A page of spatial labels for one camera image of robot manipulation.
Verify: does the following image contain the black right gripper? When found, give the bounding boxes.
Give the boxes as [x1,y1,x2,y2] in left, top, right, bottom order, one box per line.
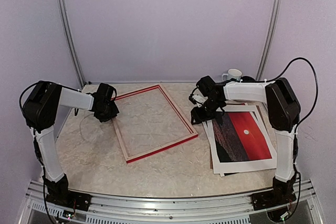
[191,97,224,124]

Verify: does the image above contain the red wooden picture frame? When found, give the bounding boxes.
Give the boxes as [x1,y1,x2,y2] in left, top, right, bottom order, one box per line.
[112,84,198,164]

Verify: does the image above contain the red sunset photo white border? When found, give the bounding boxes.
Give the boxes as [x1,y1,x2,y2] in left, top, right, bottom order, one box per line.
[206,105,278,175]

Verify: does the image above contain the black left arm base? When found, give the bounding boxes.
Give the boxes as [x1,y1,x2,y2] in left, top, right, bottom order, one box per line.
[46,189,92,211]

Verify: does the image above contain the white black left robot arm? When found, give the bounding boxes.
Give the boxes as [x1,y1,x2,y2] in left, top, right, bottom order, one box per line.
[19,81,119,206]

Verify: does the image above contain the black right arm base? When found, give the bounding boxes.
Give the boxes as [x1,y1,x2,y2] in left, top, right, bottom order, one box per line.
[251,175,297,211]

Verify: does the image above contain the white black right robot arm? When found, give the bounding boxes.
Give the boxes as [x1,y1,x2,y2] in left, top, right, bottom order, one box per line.
[189,76,301,205]

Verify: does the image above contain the light blue mug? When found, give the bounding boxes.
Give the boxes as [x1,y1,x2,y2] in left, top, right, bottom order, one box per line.
[222,69,243,81]

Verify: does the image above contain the dark green mug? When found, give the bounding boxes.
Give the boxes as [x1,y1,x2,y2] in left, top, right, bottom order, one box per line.
[241,76,256,82]

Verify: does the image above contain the brown frame backing board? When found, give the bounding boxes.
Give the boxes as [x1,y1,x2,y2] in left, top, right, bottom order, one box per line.
[209,103,266,169]

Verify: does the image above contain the aluminium front rail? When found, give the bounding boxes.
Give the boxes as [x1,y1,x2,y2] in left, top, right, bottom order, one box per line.
[15,180,324,223]

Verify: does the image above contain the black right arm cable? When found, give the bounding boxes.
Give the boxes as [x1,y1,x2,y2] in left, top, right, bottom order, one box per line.
[278,57,320,127]

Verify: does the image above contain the left aluminium corner post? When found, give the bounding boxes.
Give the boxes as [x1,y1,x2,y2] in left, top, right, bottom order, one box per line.
[57,0,86,88]

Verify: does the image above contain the aluminium corner post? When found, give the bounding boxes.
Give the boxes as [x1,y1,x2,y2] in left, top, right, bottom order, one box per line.
[256,0,281,80]
[57,0,86,88]

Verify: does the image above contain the right aluminium corner post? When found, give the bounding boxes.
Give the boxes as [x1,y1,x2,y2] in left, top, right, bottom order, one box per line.
[256,0,281,80]

